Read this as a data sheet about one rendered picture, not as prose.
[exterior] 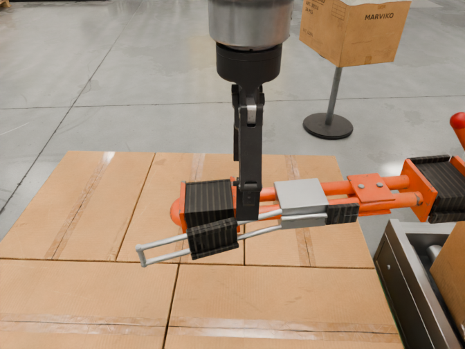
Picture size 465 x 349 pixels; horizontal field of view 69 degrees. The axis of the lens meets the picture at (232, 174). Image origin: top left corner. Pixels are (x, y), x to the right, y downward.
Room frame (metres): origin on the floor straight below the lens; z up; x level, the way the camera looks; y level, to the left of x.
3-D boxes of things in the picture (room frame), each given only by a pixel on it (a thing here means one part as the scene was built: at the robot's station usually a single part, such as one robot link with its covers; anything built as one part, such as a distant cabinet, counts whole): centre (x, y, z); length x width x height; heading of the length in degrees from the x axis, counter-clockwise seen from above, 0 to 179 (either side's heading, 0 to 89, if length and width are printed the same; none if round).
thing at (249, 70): (0.39, -0.02, 1.24); 0.08 x 0.07 x 0.09; 1
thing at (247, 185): (0.31, -0.02, 1.13); 0.03 x 0.01 x 0.05; 1
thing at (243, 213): (0.32, -0.02, 1.10); 0.03 x 0.01 x 0.07; 91
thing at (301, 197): (0.38, -0.10, 1.05); 0.07 x 0.07 x 0.04; 4
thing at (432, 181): (0.39, -0.32, 1.07); 0.10 x 0.08 x 0.06; 4
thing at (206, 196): (0.37, 0.03, 1.05); 0.08 x 0.07 x 0.05; 94
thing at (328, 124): (2.42, -0.77, 0.31); 0.40 x 0.40 x 0.62
